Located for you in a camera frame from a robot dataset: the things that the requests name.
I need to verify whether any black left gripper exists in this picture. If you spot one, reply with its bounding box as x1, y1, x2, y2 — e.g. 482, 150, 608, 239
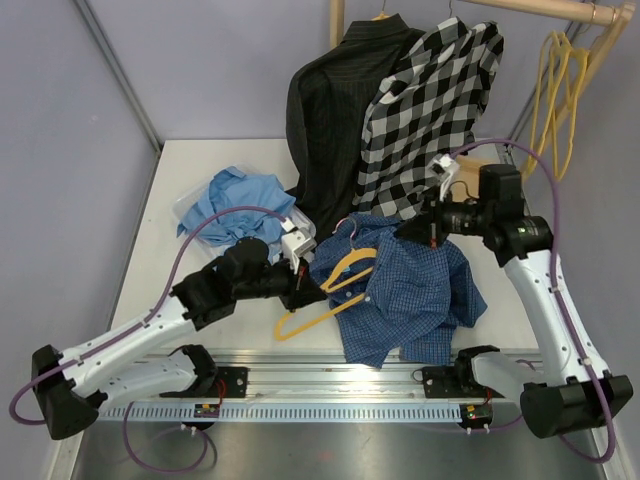
235, 252, 327, 314

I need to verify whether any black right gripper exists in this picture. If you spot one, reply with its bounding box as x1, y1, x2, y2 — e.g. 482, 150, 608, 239
396, 186, 494, 250

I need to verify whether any hanger of plaid shirt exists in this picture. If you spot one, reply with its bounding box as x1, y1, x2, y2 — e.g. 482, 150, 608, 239
273, 216, 377, 342

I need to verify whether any blue plaid shirt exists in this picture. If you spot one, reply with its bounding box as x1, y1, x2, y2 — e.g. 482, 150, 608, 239
310, 213, 487, 368

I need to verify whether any black white checkered shirt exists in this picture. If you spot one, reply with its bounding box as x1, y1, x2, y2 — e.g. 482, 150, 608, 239
353, 17, 504, 220

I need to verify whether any light blue shirt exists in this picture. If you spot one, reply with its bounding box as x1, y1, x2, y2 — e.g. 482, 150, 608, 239
175, 167, 299, 264

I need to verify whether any yellow hanger of blue shirt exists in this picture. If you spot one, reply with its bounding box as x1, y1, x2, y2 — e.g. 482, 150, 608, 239
529, 31, 571, 180

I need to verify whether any yellow hanger of white shirt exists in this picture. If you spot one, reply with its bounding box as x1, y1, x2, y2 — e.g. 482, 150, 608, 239
555, 44, 589, 181

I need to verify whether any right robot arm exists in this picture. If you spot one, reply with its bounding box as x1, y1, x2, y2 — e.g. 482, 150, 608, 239
396, 156, 633, 438

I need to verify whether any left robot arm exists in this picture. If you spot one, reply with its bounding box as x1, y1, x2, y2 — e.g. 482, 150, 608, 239
32, 238, 326, 440

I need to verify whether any black pinstripe shirt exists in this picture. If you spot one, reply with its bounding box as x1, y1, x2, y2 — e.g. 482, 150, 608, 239
286, 14, 424, 242

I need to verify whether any hanger of black shirt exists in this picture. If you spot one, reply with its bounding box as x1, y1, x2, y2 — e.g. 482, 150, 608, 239
372, 0, 389, 21

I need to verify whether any wooden clothes rack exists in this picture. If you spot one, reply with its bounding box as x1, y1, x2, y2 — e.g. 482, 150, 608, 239
329, 0, 636, 181

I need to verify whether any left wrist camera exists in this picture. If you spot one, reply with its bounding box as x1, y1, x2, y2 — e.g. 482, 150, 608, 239
280, 217, 316, 273

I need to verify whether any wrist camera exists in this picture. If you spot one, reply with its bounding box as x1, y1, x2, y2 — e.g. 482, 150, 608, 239
427, 154, 460, 201
280, 217, 316, 273

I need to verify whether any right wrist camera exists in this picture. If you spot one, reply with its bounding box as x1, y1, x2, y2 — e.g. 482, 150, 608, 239
427, 154, 460, 201

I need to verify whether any aluminium rail base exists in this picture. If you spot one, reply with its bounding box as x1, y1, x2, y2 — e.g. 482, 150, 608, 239
124, 347, 556, 401

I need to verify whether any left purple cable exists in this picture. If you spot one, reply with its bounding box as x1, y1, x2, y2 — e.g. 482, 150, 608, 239
9, 205, 289, 426

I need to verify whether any white slotted cable duct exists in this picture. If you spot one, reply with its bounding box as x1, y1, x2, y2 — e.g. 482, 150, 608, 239
101, 401, 461, 423

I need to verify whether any purple cable under duct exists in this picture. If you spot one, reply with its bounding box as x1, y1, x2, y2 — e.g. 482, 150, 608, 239
122, 399, 219, 474

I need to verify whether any aluminium corner frame post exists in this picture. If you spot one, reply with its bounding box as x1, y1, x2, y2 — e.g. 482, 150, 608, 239
71, 0, 164, 157

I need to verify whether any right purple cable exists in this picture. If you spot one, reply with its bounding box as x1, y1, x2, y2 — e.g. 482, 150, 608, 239
449, 138, 617, 464

